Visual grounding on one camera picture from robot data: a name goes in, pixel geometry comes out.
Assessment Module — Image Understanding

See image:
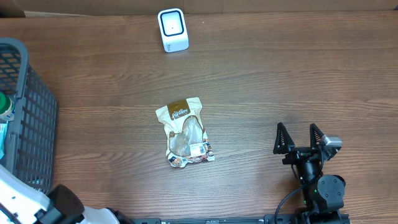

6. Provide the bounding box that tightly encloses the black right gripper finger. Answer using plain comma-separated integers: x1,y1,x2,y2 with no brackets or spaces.
273,122,295,154
310,123,324,148

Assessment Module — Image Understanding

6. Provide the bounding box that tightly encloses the brown snack pouch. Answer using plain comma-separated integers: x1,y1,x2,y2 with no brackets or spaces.
155,97,215,168

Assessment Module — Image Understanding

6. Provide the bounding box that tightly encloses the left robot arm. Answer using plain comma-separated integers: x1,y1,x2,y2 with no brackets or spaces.
1,167,132,224

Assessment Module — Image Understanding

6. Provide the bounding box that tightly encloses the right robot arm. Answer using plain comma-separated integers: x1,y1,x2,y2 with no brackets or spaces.
272,123,351,224

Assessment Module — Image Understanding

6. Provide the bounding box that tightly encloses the white barcode scanner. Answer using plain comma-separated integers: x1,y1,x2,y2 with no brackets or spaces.
157,8,189,53

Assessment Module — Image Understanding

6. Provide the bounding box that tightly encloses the grey plastic basket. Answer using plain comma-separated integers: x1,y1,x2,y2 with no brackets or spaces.
1,37,58,193

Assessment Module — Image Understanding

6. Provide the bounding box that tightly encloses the green capped bottle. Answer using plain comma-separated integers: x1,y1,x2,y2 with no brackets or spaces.
0,92,15,121

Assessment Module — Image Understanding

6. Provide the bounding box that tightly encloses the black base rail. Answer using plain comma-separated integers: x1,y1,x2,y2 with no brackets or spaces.
131,214,351,224

